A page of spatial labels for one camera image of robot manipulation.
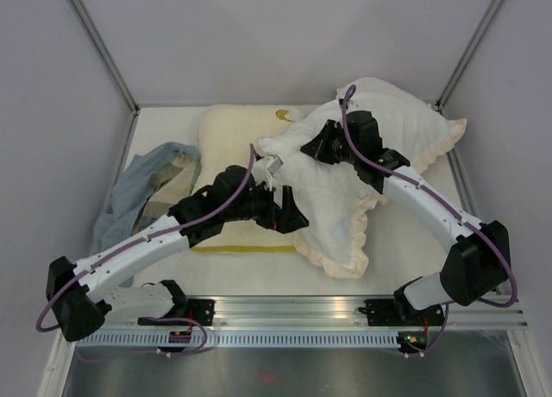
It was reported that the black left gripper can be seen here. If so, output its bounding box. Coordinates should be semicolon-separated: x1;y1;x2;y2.
223;179;308;235

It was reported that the cream foam contour pillow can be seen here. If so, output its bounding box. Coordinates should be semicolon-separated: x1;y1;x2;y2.
193;104;305;254

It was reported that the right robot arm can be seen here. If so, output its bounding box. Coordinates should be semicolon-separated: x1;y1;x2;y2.
300;110;518;325

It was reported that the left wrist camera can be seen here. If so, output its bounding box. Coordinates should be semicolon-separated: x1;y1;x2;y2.
261;154;284;189

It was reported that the blue and beige cloth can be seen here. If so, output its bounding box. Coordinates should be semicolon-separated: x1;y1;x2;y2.
93;142;201;253

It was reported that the grey plush ruffled pillowcase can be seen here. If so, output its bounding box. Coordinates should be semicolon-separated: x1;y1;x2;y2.
292;117;468;280

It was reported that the frame post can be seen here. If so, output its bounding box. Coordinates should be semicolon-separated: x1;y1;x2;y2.
433;0;507;113
66;0;140;115

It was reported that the left frame post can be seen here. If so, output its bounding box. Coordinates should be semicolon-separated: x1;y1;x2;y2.
66;0;140;115

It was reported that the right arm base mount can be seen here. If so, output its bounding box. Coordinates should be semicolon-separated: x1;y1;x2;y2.
357;299;445;328

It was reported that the right frame post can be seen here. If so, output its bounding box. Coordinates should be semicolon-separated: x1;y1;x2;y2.
433;0;507;113

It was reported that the aluminium front rail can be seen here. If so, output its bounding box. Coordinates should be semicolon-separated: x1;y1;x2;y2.
59;295;530;329

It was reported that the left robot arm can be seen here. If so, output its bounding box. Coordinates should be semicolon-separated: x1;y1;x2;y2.
46;166;309;342

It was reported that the white pillow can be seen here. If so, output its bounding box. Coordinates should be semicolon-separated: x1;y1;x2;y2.
257;76;448;277

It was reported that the slotted cable duct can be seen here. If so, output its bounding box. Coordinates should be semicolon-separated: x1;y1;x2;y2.
78;329;427;349

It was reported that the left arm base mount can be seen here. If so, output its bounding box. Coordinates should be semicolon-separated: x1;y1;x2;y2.
137;299;216;326

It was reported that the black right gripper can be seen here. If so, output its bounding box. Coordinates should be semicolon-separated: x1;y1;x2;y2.
304;118;361;165

